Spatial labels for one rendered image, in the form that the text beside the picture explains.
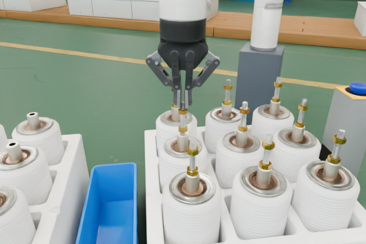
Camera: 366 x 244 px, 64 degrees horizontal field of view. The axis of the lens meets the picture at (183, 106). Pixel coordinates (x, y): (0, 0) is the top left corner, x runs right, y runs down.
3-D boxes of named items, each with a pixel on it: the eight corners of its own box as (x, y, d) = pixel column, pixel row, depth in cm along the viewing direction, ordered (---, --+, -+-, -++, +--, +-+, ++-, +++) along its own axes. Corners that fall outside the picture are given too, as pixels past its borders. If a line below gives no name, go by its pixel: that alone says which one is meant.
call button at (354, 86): (343, 90, 68) (346, 81, 67) (360, 89, 69) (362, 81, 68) (355, 97, 65) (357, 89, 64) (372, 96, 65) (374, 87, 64)
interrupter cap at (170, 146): (160, 157, 55) (159, 154, 55) (167, 136, 62) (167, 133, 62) (200, 160, 54) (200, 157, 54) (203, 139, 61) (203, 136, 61)
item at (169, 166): (157, 229, 62) (153, 159, 54) (165, 196, 71) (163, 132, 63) (202, 234, 61) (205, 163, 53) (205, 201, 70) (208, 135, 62)
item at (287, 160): (313, 206, 68) (330, 140, 60) (290, 227, 63) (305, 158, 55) (278, 184, 75) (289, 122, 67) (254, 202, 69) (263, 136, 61)
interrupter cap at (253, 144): (264, 139, 61) (265, 136, 60) (253, 159, 55) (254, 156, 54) (230, 130, 64) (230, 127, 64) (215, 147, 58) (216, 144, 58)
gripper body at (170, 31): (152, 16, 44) (155, 75, 48) (209, 17, 43) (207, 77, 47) (159, 8, 50) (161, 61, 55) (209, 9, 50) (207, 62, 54)
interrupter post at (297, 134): (305, 140, 61) (307, 126, 59) (298, 144, 59) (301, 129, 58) (294, 135, 62) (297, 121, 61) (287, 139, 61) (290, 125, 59)
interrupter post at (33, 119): (31, 124, 66) (28, 111, 65) (42, 124, 66) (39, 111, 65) (28, 130, 64) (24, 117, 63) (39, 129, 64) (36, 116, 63)
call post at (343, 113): (309, 189, 83) (334, 87, 69) (332, 187, 84) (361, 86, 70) (322, 208, 77) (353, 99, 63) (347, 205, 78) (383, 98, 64)
